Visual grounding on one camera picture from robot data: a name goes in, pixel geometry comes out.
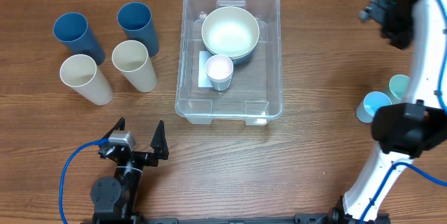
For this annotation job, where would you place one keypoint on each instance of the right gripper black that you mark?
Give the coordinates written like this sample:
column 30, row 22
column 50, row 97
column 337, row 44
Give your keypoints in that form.
column 376, row 9

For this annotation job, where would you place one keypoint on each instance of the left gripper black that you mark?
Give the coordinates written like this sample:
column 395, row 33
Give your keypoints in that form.
column 159, row 146

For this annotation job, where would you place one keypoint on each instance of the teal small cup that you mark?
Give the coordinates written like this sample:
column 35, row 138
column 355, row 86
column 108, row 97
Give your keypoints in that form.
column 397, row 87

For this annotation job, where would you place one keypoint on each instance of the cream tall cup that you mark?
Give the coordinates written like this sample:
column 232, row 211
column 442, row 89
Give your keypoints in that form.
column 131, row 58
column 81, row 73

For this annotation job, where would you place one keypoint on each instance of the light blue small cup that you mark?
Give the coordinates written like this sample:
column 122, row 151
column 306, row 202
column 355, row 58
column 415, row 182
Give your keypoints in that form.
column 368, row 107

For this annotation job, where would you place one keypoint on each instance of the pink small cup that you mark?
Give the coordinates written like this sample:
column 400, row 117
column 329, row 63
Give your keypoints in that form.
column 219, row 68

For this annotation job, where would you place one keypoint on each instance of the dark blue bowl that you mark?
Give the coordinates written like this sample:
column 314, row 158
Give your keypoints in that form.
column 237, row 56

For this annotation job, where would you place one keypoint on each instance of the cream bowl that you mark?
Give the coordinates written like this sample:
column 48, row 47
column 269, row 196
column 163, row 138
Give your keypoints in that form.
column 224, row 47
column 231, row 31

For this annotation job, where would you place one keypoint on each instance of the grey small cup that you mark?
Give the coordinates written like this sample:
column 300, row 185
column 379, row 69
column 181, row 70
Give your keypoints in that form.
column 220, row 85

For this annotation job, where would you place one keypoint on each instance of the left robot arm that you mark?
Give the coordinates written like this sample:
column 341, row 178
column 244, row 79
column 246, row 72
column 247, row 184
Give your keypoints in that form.
column 114, row 197

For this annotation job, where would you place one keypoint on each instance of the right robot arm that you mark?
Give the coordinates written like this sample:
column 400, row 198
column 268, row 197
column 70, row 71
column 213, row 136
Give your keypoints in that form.
column 415, row 122

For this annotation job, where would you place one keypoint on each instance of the white label in container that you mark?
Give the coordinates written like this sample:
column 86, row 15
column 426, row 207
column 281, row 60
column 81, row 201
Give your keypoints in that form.
column 203, row 79

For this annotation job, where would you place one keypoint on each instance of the clear plastic storage container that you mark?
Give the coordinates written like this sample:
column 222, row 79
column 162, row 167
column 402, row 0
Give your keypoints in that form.
column 255, row 94

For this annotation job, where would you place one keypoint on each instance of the dark blue tall cup right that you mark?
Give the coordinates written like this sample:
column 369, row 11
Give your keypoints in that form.
column 135, row 19

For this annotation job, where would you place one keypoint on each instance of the dark blue tall cup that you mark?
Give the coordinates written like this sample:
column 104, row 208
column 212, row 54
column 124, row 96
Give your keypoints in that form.
column 135, row 19
column 74, row 31

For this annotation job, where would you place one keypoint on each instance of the dark blue tall cup left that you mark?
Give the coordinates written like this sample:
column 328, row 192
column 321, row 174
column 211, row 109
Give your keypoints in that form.
column 74, row 31

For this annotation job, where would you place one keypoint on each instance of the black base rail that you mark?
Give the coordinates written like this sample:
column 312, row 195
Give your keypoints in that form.
column 296, row 219

